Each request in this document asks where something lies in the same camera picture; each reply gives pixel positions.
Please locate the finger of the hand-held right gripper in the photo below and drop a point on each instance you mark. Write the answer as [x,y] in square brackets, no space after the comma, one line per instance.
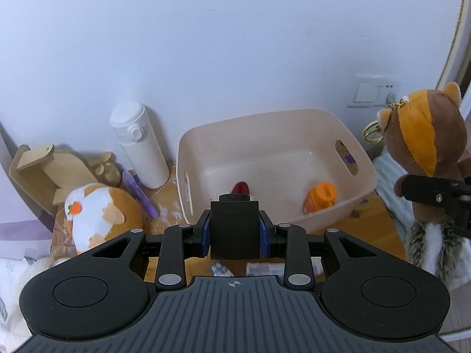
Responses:
[434,195]

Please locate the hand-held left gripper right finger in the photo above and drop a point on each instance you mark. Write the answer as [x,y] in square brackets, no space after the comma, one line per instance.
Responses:
[263,235]

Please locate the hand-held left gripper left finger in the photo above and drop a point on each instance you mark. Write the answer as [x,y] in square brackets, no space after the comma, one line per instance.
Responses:
[205,235]

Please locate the black box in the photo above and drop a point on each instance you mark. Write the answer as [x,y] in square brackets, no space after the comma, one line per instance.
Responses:
[233,228]

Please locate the brown squirrel plush toy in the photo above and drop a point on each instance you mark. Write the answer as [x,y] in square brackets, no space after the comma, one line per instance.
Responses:
[441,125]

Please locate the beige plastic storage bin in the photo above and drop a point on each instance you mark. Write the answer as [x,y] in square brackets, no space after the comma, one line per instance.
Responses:
[265,143]

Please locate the small printed packet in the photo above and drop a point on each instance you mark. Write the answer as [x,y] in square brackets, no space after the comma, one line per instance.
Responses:
[222,269]

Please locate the small red item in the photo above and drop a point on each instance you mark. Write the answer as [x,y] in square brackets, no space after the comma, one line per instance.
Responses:
[241,187]

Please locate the small orange bottle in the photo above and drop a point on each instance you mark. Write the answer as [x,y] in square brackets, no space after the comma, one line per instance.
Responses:
[320,196]

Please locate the orange and white plush toy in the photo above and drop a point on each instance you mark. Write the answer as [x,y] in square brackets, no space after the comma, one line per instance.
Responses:
[106,213]

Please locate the white thermos bottle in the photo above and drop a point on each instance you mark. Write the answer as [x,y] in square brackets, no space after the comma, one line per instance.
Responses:
[140,147]

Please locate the small wooden figure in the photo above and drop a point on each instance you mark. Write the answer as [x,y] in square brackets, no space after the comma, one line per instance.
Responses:
[110,174]

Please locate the wooden stand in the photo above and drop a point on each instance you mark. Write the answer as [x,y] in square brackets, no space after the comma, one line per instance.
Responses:
[62,169]

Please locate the cream fluffy plush toy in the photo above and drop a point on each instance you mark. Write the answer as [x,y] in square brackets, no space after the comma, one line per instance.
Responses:
[25,283]

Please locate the white wall socket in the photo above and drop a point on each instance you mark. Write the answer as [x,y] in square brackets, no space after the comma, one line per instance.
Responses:
[390,87]

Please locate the white wall switch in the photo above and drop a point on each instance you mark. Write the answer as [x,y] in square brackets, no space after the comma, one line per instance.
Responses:
[366,92]

